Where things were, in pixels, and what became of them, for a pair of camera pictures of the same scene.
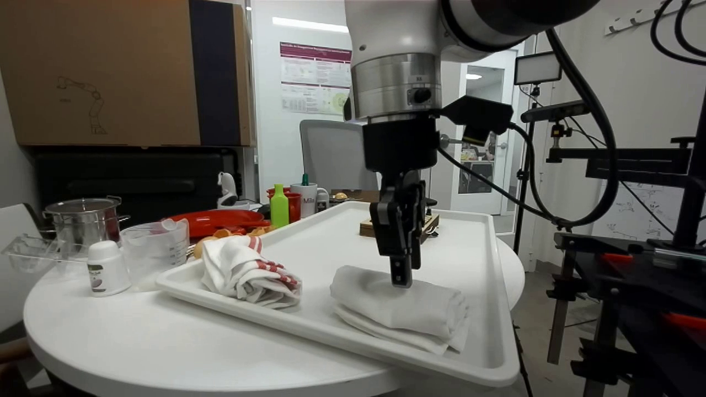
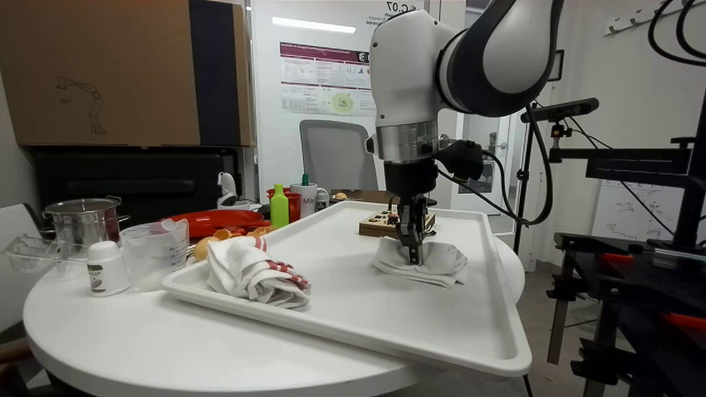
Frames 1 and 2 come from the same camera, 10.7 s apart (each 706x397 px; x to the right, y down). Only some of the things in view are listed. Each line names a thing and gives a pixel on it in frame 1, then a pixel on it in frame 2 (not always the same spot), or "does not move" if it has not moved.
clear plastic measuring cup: x=148 y=251 does not move
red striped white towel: x=235 y=268 does not move
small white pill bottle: x=108 y=275 does not move
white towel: x=417 y=315 -> x=442 y=264
